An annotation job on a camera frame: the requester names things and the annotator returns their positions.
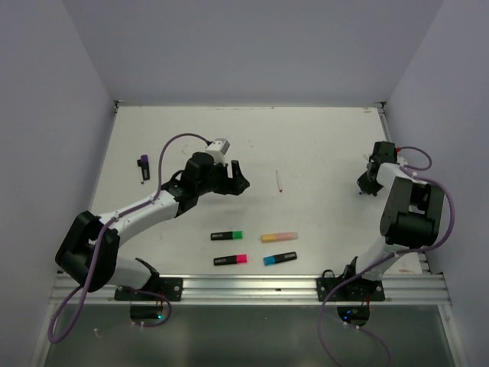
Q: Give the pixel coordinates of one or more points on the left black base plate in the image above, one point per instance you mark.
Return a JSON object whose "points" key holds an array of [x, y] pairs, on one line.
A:
{"points": [[170, 287]]}

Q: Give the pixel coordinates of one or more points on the purple black highlighter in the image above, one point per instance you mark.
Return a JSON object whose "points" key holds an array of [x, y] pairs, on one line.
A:
{"points": [[143, 165]]}

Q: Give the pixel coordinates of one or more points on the green black highlighter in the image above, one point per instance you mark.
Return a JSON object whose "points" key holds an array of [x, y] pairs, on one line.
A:
{"points": [[225, 236]]}

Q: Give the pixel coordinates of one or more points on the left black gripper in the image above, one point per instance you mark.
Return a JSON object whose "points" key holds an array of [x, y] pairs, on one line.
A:
{"points": [[234, 185]]}

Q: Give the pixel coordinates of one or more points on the orange pink highlighter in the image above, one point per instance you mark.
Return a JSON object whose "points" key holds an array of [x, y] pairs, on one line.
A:
{"points": [[279, 237]]}

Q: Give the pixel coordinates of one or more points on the right aluminium side rail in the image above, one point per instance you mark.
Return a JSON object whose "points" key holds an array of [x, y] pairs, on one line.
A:
{"points": [[411, 264]]}

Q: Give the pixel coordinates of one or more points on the red pen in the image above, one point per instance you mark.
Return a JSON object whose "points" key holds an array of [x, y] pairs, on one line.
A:
{"points": [[279, 183]]}

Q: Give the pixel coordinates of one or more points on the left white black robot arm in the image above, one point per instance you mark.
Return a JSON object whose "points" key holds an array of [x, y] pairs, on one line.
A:
{"points": [[89, 252]]}

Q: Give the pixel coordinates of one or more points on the pink black highlighter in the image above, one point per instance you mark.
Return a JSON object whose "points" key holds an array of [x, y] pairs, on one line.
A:
{"points": [[230, 260]]}

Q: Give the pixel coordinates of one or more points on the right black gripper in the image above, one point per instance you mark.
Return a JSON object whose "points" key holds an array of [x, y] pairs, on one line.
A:
{"points": [[366, 186]]}

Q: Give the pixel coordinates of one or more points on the blue black highlighter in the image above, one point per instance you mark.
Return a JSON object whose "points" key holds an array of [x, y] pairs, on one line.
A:
{"points": [[279, 258]]}

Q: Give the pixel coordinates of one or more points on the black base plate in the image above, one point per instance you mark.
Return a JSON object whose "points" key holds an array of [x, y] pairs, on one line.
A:
{"points": [[357, 290], [170, 287]]}

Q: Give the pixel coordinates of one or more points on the aluminium front rail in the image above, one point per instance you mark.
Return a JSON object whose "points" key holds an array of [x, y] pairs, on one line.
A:
{"points": [[424, 289]]}

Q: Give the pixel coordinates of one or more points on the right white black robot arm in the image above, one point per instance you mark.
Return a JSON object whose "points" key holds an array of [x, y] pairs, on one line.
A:
{"points": [[411, 217]]}

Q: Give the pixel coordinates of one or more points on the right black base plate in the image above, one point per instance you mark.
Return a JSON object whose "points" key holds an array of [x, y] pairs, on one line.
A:
{"points": [[357, 290]]}

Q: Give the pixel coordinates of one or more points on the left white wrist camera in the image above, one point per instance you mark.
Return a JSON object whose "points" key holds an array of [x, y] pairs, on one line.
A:
{"points": [[217, 149]]}

